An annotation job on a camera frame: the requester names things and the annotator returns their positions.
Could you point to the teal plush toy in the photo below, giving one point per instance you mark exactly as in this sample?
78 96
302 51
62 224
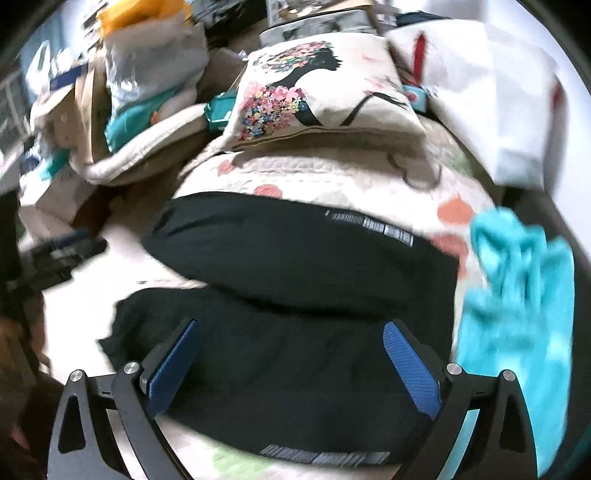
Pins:
124 124

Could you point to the beige recliner chair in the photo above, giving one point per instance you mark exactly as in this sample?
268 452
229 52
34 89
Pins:
152 147

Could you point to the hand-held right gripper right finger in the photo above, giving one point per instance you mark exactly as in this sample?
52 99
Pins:
411 374

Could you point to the small teal packet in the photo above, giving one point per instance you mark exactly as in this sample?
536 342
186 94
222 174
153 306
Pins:
415 98

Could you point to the white red-striped pillow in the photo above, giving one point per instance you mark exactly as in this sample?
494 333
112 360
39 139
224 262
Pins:
485 101

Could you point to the yellow cloth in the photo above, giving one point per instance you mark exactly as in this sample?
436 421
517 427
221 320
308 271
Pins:
138 18

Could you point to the turquoise fleece garment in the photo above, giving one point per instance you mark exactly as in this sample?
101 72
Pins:
508 300

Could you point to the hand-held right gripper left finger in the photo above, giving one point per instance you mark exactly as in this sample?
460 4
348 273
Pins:
173 364

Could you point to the heart-patterned quilt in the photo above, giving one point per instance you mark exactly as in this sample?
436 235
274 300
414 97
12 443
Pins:
323 175

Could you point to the teal tissue pack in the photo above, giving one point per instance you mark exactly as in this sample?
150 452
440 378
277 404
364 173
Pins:
219 113

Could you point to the flower-printed cushion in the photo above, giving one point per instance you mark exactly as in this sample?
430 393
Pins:
369 92

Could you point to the black pants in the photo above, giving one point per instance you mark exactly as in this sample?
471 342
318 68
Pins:
286 258

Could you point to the cardboard box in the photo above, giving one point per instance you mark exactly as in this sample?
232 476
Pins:
92 120

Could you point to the grey plastic bag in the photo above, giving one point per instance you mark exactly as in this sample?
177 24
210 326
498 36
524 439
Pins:
152 64

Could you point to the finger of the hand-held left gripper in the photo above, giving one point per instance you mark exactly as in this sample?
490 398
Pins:
64 258

